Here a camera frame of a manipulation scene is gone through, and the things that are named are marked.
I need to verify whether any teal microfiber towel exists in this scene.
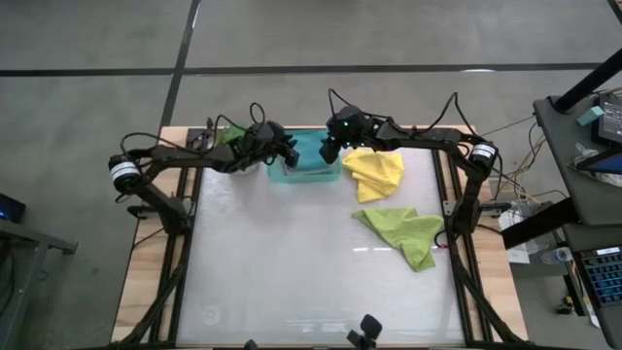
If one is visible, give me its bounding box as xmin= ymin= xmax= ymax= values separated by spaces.
xmin=286 ymin=129 xmax=334 ymax=172

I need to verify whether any yellow microfiber towel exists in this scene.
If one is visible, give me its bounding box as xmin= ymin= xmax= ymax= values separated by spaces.
xmin=341 ymin=148 xmax=406 ymax=204

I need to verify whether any lime green microfiber towel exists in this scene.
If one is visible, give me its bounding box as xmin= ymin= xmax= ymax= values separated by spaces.
xmin=352 ymin=207 xmax=446 ymax=273

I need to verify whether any green artificial succulent plant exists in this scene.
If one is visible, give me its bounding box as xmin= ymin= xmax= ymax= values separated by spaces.
xmin=218 ymin=124 xmax=247 ymax=147

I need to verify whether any teal translucent plastic bin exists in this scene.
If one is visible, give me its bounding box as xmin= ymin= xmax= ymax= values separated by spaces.
xmin=265 ymin=127 xmax=343 ymax=185

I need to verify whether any grey side desk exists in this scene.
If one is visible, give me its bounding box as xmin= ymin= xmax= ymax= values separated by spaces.
xmin=533 ymin=94 xmax=622 ymax=228

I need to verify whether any black metal support beam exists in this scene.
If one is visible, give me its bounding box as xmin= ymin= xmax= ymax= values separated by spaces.
xmin=500 ymin=196 xmax=579 ymax=250

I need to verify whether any small teal block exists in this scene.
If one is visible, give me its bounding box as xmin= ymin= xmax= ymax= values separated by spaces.
xmin=575 ymin=105 xmax=605 ymax=128

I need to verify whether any black metal pole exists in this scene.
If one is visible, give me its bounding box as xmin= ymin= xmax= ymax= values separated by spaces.
xmin=553 ymin=47 xmax=622 ymax=114

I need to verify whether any grey metal desk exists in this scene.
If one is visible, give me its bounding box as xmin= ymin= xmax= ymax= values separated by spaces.
xmin=0 ymin=217 xmax=79 ymax=257

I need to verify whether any clear plastic bottle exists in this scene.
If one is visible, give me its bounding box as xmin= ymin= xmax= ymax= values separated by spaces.
xmin=540 ymin=246 xmax=574 ymax=266

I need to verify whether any black tablet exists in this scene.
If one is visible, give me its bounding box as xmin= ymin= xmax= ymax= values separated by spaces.
xmin=575 ymin=148 xmax=622 ymax=176

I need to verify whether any black desk monitor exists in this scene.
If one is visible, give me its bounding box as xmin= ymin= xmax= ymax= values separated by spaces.
xmin=590 ymin=93 xmax=622 ymax=147

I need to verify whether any black device with blue light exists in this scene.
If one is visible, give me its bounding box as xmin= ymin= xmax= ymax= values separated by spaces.
xmin=0 ymin=192 xmax=27 ymax=225

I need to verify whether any keyboard with colourful keys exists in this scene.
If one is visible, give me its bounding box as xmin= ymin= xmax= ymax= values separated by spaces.
xmin=572 ymin=245 xmax=622 ymax=308

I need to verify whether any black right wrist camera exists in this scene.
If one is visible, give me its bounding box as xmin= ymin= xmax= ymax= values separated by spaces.
xmin=319 ymin=138 xmax=342 ymax=165

